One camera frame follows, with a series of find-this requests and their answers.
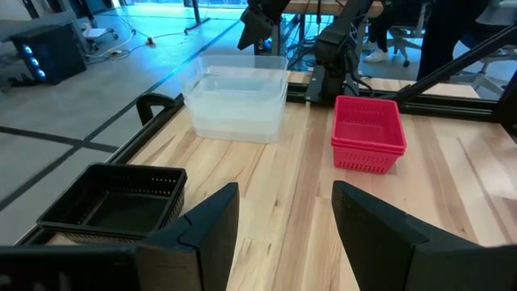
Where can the black office chair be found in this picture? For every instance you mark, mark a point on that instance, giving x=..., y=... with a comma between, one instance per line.
x=404, y=40

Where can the black table frame rail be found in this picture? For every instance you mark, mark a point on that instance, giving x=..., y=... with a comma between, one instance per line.
x=444, y=107
x=149, y=129

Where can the black floor stand pole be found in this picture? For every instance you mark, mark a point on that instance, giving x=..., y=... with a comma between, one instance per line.
x=197, y=18

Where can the black computer tower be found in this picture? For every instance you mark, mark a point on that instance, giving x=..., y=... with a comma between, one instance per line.
x=52, y=52

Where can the black slotted plastic basket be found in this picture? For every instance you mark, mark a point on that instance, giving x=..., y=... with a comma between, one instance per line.
x=28, y=239
x=121, y=210

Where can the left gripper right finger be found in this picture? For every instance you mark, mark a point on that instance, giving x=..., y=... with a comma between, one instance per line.
x=375, y=250

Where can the person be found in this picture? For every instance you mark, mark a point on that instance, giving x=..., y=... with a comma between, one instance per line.
x=377, y=40
x=444, y=36

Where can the black diagonal frame strut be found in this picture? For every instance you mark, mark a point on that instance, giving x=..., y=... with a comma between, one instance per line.
x=452, y=66

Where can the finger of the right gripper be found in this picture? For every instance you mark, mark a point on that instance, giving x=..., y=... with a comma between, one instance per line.
x=254, y=30

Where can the black table clamp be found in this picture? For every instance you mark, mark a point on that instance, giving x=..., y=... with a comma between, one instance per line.
x=151, y=103

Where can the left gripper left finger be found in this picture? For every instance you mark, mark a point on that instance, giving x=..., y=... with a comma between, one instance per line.
x=210, y=250

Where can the grey office chair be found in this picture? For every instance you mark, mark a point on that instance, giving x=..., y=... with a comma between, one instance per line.
x=493, y=60

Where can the small wheeled cart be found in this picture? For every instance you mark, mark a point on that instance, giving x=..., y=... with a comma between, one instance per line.
x=99, y=33

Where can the clear plastic storage bin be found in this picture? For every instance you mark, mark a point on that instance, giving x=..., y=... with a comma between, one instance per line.
x=238, y=101
x=238, y=131

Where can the black frame post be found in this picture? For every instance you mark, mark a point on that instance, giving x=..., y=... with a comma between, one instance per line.
x=509, y=101

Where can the wooden background table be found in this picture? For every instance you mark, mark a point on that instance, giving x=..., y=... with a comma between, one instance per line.
x=307, y=7

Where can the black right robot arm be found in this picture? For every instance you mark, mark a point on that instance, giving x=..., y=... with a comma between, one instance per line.
x=335, y=48

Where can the red slotted plastic basket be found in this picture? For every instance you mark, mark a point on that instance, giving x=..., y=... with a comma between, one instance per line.
x=363, y=161
x=367, y=129

